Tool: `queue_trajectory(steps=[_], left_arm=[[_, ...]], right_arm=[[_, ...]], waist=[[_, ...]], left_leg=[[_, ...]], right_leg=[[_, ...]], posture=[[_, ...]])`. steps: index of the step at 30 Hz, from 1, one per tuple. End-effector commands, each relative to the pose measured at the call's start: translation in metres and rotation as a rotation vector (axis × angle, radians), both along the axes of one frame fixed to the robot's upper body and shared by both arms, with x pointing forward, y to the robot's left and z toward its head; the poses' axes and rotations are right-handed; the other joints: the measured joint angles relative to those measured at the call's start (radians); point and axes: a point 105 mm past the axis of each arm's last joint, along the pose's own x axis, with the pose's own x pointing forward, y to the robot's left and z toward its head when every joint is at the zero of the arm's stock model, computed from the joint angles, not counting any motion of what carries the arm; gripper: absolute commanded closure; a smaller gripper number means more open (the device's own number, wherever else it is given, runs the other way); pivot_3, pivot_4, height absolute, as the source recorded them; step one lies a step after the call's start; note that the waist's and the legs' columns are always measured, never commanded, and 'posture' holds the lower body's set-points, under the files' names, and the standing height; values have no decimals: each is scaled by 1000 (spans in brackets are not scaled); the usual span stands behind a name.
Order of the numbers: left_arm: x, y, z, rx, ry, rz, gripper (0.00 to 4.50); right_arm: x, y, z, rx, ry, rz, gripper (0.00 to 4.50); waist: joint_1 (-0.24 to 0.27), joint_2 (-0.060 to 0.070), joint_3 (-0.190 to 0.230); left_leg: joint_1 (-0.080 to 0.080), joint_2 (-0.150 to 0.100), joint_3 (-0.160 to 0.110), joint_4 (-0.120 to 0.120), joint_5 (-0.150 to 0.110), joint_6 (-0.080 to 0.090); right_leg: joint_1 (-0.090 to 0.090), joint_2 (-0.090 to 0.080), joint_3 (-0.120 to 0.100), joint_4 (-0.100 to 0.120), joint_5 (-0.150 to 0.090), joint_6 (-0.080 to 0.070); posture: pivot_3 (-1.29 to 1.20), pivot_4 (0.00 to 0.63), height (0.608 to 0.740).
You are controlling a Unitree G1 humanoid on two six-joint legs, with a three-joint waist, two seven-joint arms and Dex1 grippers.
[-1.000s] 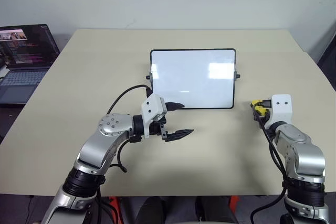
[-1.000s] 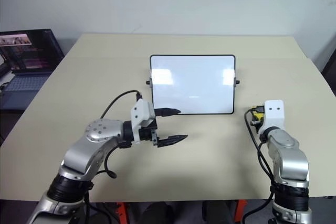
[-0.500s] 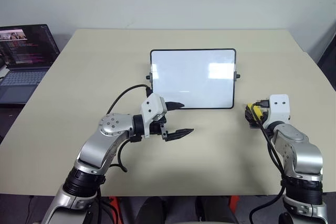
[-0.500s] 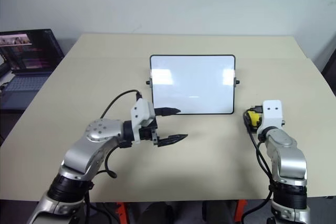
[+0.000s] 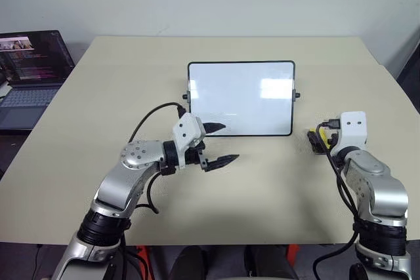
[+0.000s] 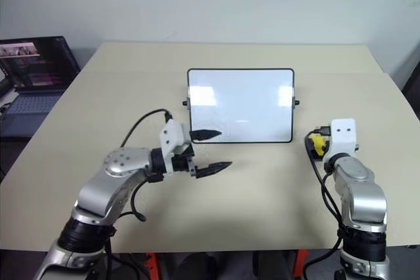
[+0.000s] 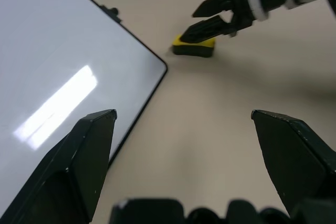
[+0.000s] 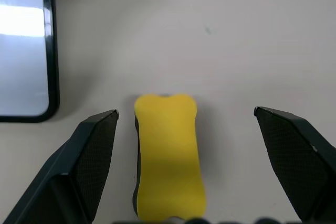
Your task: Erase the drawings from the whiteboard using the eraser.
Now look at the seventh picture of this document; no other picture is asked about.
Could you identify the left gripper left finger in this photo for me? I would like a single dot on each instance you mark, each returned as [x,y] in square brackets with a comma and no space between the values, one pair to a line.
[76,169]

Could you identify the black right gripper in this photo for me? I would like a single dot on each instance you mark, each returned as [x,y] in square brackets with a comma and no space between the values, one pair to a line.
[242,11]

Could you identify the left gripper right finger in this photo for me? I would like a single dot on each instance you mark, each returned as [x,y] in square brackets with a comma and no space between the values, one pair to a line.
[296,161]

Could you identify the yellow and black eraser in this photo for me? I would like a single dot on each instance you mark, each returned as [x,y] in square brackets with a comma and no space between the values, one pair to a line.
[199,48]

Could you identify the black whiteboard stand knob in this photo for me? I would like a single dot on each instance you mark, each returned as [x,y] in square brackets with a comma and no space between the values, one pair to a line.
[111,14]

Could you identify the black-framed whiteboard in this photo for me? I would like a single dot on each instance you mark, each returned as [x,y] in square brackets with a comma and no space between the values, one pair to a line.
[65,64]

